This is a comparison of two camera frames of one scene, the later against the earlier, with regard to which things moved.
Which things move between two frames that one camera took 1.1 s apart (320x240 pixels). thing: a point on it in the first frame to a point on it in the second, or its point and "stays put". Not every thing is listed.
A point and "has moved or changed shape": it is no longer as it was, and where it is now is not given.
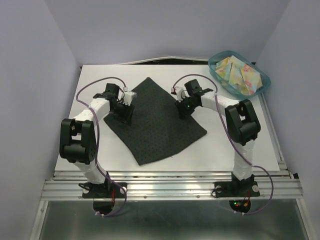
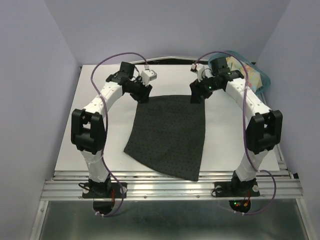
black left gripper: [127, 117] to [142, 98]
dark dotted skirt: [156, 126] has moved or changed shape
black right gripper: [184, 113] to [196, 90]
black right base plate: [236, 189] stays put
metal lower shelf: [170, 219] stays put
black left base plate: [105, 190] stays put
